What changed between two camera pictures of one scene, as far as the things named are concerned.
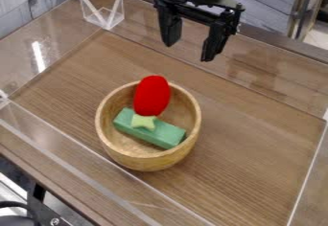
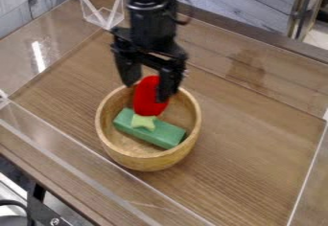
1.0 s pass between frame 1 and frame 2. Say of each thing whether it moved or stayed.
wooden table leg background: stayed
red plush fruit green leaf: stayed
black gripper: moved
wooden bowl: stayed
